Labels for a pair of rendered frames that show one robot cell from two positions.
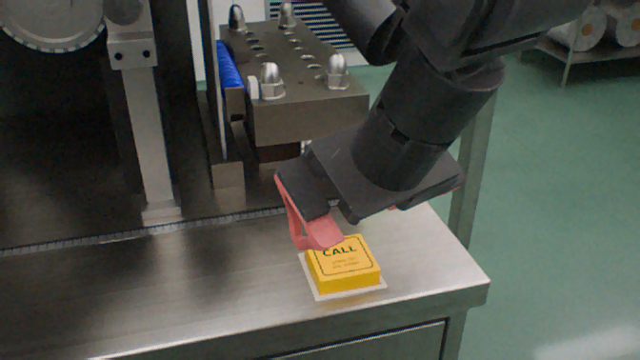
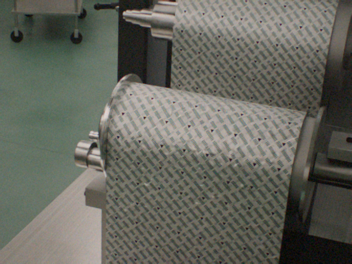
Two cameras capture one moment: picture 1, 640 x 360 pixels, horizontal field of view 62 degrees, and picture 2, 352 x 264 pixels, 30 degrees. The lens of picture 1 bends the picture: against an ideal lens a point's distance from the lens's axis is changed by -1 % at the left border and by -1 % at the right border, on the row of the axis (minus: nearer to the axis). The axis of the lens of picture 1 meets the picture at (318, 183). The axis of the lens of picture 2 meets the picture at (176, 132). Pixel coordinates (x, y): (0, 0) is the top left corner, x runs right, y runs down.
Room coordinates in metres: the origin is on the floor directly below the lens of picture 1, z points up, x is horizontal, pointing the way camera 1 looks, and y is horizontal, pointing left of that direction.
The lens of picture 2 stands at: (1.16, -0.45, 1.62)
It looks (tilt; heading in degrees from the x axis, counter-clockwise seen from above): 24 degrees down; 123
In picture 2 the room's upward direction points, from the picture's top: 3 degrees clockwise
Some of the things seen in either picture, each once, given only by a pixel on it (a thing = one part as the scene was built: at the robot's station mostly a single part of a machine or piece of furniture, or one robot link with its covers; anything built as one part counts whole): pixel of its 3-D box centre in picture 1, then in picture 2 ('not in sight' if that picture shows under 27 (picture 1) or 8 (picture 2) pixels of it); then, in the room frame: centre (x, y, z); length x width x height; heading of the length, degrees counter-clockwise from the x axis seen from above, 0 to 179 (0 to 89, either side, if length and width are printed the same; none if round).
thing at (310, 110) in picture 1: (282, 70); not in sight; (0.86, 0.06, 1.00); 0.40 x 0.16 x 0.06; 15
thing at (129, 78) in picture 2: not in sight; (124, 127); (0.65, 0.19, 1.25); 0.15 x 0.01 x 0.15; 105
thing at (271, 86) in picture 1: (270, 79); not in sight; (0.68, 0.06, 1.05); 0.04 x 0.04 x 0.04
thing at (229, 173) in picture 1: (216, 131); not in sight; (0.79, 0.16, 0.92); 0.28 x 0.04 x 0.04; 15
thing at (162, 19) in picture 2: not in sight; (174, 22); (0.57, 0.43, 1.33); 0.06 x 0.06 x 0.06; 15
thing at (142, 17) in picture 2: not in sight; (140, 17); (0.51, 0.41, 1.33); 0.06 x 0.03 x 0.03; 15
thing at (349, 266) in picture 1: (341, 263); not in sight; (0.47, -0.03, 0.91); 0.07 x 0.07 x 0.02; 15
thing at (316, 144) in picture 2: not in sight; (312, 164); (0.90, 0.26, 1.25); 0.15 x 0.01 x 0.15; 105
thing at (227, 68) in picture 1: (225, 69); not in sight; (0.80, 0.14, 1.03); 0.21 x 0.04 x 0.03; 15
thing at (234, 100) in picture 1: (227, 76); not in sight; (0.80, 0.14, 1.01); 0.23 x 0.03 x 0.05; 15
